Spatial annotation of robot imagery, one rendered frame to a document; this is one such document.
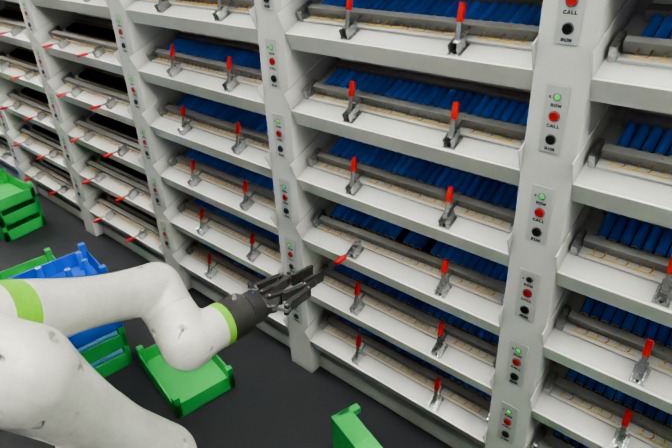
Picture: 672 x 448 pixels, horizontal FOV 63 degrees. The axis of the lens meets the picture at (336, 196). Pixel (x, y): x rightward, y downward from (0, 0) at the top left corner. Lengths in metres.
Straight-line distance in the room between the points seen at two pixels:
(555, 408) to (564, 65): 0.77
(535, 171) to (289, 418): 1.09
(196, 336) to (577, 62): 0.83
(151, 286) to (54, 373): 0.41
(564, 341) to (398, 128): 0.57
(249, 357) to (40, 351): 1.31
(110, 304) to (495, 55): 0.81
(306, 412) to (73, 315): 0.98
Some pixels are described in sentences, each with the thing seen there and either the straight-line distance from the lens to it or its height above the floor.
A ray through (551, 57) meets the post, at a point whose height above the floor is 1.12.
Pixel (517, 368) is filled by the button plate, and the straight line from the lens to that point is 1.35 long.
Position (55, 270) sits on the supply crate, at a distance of 2.04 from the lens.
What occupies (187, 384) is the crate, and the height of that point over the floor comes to 0.00.
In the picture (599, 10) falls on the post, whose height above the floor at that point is 1.20.
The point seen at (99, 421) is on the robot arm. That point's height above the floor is 0.76.
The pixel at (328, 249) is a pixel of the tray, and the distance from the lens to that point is 1.52.
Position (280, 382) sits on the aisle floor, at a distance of 1.90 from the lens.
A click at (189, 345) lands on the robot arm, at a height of 0.64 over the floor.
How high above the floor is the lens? 1.37
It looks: 28 degrees down
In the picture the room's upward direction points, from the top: 3 degrees counter-clockwise
